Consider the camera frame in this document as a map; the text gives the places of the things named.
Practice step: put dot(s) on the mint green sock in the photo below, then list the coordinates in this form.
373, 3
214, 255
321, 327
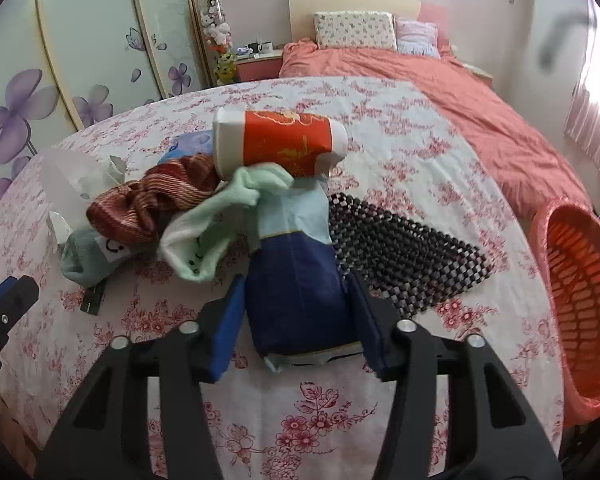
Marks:
195, 241

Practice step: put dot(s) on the sliding wardrobe with purple flowers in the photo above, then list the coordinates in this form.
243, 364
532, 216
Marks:
66, 65

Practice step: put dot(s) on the pink striped pillow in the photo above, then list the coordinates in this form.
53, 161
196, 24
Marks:
417, 38

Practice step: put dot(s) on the clear plastic bag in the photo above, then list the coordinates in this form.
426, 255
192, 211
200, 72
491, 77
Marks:
72, 180

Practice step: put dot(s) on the bed with coral duvet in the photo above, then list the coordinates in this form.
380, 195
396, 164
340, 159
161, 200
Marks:
528, 169

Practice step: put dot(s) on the pink window curtain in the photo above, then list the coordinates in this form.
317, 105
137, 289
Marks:
583, 122

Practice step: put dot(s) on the floral white pillow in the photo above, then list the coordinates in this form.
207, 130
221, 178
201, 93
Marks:
354, 29

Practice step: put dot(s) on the clear tube of plush toys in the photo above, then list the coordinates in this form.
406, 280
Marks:
218, 42

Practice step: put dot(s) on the white mug on nightstand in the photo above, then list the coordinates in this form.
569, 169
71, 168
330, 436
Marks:
266, 48

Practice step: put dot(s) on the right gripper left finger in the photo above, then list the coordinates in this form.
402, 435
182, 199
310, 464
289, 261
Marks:
227, 314

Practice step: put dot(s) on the pink left nightstand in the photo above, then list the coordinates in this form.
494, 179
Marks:
261, 67

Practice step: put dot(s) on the red plastic laundry basket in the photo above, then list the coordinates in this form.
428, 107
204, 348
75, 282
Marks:
565, 241

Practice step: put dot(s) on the black mesh anti-slip mat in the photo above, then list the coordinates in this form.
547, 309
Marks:
414, 266

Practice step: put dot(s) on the red white paper cup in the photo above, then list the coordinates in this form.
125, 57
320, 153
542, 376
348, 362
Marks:
305, 145

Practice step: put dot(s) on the blue tissue pack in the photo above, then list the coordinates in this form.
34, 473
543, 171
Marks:
189, 144

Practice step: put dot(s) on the cream wooden headboard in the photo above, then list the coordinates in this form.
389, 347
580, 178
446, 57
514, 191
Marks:
302, 22

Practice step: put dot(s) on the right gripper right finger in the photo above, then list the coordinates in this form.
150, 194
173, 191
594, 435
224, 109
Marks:
374, 319

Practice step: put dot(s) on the navy blue fabric pouch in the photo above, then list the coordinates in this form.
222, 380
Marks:
294, 294

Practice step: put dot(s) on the floral pink white tablecloth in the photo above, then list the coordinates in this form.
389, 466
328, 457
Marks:
113, 381

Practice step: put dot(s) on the dark red striped scrunchie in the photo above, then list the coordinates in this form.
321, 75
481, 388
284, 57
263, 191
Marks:
136, 213

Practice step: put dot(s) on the grey sock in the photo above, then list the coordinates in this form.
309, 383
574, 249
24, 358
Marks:
88, 258

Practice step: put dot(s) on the right nightstand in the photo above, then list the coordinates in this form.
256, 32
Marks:
479, 73

